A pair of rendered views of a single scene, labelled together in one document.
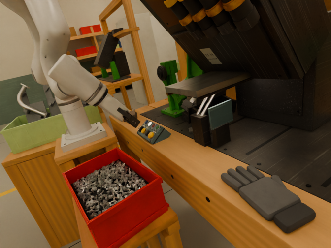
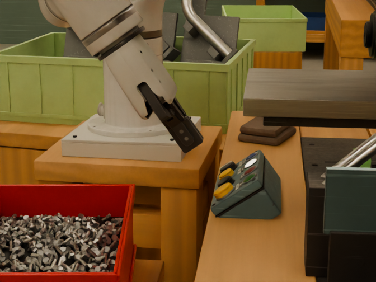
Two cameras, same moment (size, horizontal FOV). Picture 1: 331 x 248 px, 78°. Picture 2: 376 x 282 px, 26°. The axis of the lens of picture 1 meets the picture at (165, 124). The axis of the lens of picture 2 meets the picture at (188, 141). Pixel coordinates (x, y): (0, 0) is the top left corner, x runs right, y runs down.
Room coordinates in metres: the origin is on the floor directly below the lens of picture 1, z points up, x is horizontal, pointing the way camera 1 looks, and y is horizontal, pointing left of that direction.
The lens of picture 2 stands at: (-0.19, -0.45, 1.30)
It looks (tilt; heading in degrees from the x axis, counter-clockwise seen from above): 16 degrees down; 32
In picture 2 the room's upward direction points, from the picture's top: straight up
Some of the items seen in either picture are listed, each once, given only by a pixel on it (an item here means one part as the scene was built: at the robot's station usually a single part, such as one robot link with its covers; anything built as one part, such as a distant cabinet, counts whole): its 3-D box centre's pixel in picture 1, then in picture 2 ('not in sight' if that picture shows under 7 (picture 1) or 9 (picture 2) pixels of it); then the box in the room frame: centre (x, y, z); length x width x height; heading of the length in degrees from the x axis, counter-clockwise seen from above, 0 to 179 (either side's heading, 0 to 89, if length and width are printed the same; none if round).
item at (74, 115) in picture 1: (76, 117); (133, 81); (1.13, 0.49, 0.97); 0.19 x 0.19 x 0.18
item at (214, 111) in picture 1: (222, 123); (367, 230); (0.62, -0.18, 0.97); 0.10 x 0.02 x 0.14; 116
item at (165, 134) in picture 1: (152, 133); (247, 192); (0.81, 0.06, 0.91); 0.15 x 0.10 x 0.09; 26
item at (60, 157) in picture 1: (84, 140); (135, 151); (1.13, 0.48, 0.83); 0.32 x 0.32 x 0.04; 22
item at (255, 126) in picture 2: (130, 115); (267, 130); (1.14, 0.19, 0.91); 0.10 x 0.08 x 0.03; 4
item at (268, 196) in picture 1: (263, 189); not in sight; (0.35, -0.18, 0.91); 0.20 x 0.11 x 0.03; 15
